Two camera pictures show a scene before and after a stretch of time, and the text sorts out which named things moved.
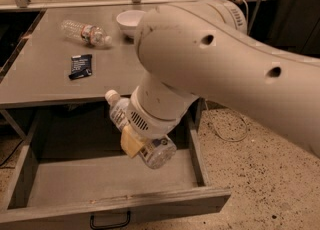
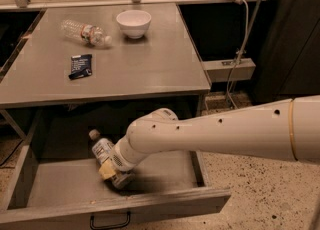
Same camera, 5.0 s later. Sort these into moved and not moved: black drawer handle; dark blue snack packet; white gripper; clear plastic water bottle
Moved: white gripper
Not moved: black drawer handle; clear plastic water bottle; dark blue snack packet
